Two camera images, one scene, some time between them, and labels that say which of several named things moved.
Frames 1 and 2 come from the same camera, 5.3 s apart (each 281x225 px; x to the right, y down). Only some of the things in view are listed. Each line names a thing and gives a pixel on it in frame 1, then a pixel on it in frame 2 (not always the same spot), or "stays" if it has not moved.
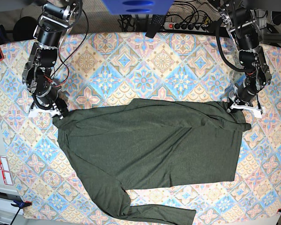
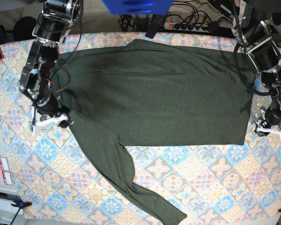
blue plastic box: x=138 y=7 stays
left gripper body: x=51 y=101 stays
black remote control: x=157 y=21 stays
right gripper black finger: x=235 y=110 -> x=261 y=133
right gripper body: x=247 y=91 -> x=273 y=115
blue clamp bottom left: x=20 y=205 stays
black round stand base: x=24 y=28 stays
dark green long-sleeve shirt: x=150 y=143 -> x=144 y=93
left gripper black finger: x=63 y=108 -> x=63 y=123
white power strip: x=189 y=26 stays
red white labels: x=1 y=162 stays
